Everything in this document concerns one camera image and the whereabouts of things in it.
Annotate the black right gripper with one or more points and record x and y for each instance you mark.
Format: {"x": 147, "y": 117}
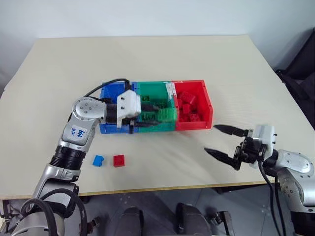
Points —
{"x": 248, "y": 152}

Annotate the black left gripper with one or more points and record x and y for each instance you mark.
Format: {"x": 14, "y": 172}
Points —
{"x": 131, "y": 122}

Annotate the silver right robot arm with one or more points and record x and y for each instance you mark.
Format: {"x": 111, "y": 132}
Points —
{"x": 295, "y": 169}

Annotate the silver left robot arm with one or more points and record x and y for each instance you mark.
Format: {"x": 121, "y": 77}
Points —
{"x": 83, "y": 113}

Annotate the green toy block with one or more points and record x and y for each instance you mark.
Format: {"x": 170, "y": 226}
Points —
{"x": 146, "y": 98}
{"x": 167, "y": 115}

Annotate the green translucent plastic bin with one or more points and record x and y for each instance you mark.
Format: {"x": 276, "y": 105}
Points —
{"x": 157, "y": 92}

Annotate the white label on bin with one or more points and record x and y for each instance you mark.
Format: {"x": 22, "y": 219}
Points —
{"x": 171, "y": 89}

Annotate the red plastic bin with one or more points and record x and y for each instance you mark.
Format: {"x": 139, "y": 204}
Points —
{"x": 194, "y": 125}

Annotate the large red toy block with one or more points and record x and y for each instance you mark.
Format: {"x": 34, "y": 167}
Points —
{"x": 188, "y": 97}

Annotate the blue plastic bin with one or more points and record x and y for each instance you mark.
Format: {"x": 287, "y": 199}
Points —
{"x": 112, "y": 92}

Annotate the blue toy block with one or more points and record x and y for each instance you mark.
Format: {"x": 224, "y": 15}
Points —
{"x": 98, "y": 161}

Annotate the white sticker with blue writing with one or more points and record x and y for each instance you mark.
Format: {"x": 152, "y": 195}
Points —
{"x": 77, "y": 134}

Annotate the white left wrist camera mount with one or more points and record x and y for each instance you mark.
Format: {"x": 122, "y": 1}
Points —
{"x": 128, "y": 104}

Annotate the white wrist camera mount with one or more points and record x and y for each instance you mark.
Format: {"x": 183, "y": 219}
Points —
{"x": 265, "y": 140}
{"x": 128, "y": 104}

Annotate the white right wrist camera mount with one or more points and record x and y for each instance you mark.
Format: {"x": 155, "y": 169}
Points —
{"x": 265, "y": 140}

